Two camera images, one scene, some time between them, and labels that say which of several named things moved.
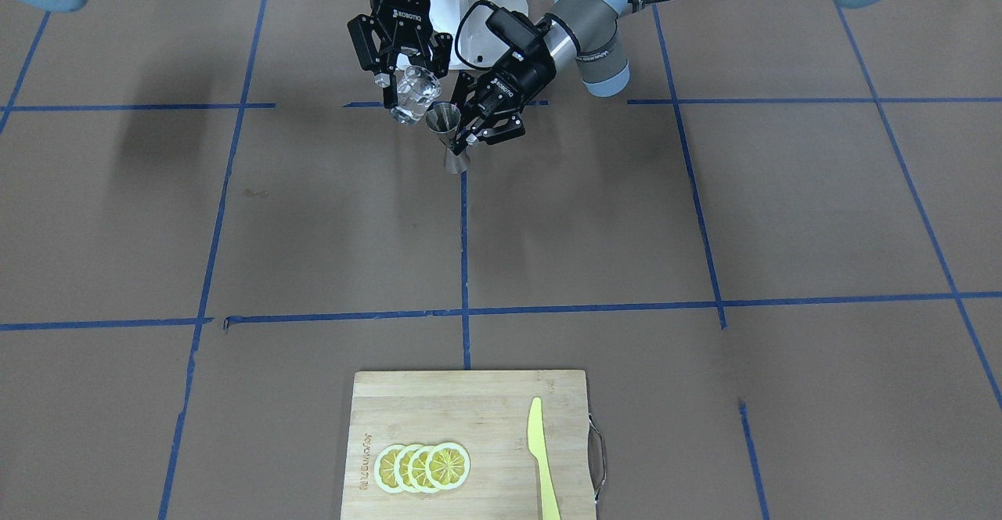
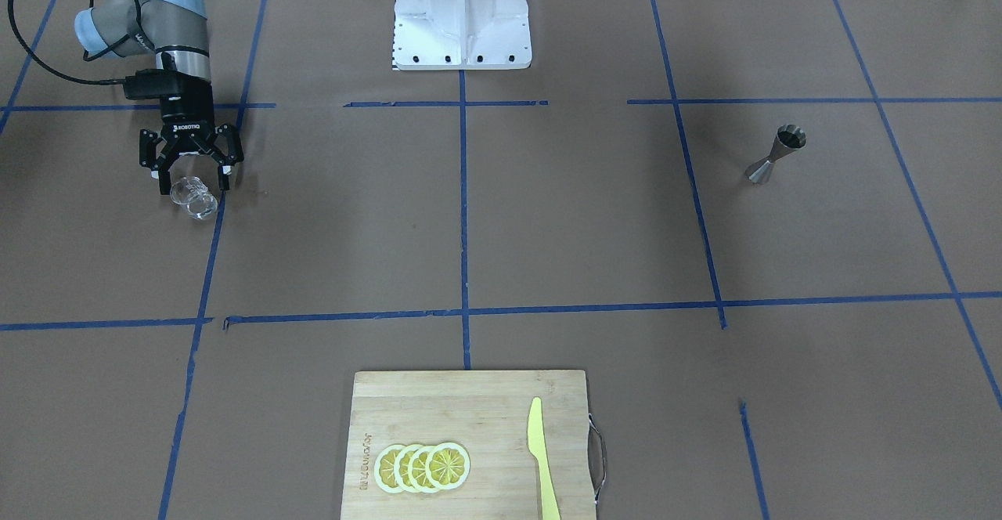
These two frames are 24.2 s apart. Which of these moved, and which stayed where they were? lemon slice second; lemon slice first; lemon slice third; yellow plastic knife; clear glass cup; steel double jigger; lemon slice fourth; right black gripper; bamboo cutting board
Moved: clear glass cup; steel double jigger; right black gripper
Stayed: lemon slice first; lemon slice second; lemon slice fourth; lemon slice third; yellow plastic knife; bamboo cutting board
